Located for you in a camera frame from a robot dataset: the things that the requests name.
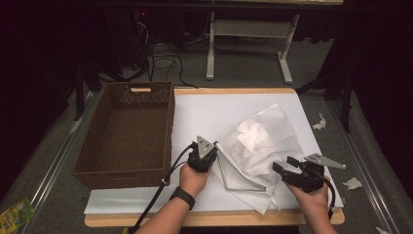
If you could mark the white paper scrap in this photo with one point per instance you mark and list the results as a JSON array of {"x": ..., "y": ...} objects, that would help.
[
  {"x": 381, "y": 230},
  {"x": 352, "y": 183},
  {"x": 320, "y": 123}
]

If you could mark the person's left hand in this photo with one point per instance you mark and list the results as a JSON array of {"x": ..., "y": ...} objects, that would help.
[{"x": 193, "y": 182}]

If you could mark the black wristwatch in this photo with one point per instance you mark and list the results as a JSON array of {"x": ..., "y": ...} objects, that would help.
[{"x": 182, "y": 196}]

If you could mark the green and yellow packet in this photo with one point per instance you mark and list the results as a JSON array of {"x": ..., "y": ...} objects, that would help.
[{"x": 14, "y": 216}]

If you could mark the person's right hand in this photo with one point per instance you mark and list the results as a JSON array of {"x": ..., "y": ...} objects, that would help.
[{"x": 313, "y": 204}]

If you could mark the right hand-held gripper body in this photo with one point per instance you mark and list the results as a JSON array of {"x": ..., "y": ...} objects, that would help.
[{"x": 308, "y": 177}]

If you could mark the brown woven basket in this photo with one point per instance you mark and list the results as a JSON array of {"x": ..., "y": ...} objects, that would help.
[{"x": 130, "y": 136}]

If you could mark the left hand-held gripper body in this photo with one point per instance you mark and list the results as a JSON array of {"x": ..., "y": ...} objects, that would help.
[{"x": 203, "y": 156}]

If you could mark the metal floor rail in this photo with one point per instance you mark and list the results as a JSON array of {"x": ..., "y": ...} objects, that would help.
[
  {"x": 55, "y": 165},
  {"x": 363, "y": 156}
]

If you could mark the black computer tower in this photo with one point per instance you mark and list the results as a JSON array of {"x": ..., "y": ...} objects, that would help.
[{"x": 130, "y": 35}]

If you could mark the white metal desk frame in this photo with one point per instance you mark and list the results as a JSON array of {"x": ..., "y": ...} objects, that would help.
[{"x": 250, "y": 27}]

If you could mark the black stand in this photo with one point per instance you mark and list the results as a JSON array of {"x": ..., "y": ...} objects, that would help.
[
  {"x": 79, "y": 94},
  {"x": 346, "y": 104}
]

